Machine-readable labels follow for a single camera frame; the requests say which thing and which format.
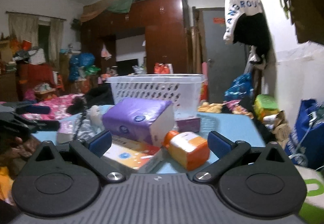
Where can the beige window curtains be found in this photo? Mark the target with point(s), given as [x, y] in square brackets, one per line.
[25, 27]

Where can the left hand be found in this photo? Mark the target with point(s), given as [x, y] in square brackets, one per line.
[16, 148]

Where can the blue plastic bag by door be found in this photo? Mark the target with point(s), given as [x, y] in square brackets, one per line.
[241, 86]

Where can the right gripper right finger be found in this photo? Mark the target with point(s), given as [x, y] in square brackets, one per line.
[230, 154]

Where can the small purple box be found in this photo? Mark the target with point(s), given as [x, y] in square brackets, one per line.
[188, 124]

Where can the white orange medicine box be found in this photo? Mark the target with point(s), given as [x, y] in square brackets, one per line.
[130, 156]

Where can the green box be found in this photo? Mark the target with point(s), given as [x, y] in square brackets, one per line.
[265, 105]

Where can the purple tissue pack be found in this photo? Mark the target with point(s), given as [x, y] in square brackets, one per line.
[141, 120]

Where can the clear plastic perforated basket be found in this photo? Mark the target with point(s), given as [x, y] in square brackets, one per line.
[183, 90]

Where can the white hanging garment blue letters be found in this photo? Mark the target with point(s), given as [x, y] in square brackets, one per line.
[233, 10]

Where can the black clothing pile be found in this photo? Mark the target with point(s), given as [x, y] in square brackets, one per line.
[99, 96]

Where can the black hanging garment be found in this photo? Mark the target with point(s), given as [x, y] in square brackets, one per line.
[253, 31]

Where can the dark red wooden wardrobe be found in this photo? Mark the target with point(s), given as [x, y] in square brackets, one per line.
[164, 23]

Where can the small white tissue pack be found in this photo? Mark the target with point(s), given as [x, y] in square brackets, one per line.
[65, 133]

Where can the orange white medicine bottle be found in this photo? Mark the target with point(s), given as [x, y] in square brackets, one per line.
[187, 148]

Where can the grey metal door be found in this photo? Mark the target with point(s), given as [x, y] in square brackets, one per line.
[225, 62]

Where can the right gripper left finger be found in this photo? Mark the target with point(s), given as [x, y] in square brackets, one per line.
[88, 153]

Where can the blue shopping bag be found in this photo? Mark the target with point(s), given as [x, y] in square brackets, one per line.
[305, 142]

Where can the yellow patterned cloth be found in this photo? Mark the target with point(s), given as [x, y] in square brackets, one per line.
[206, 107]

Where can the orange white hanging bag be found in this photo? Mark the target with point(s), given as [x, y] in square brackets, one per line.
[163, 68]

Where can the pink floral bedding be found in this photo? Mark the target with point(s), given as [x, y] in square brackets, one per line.
[58, 108]

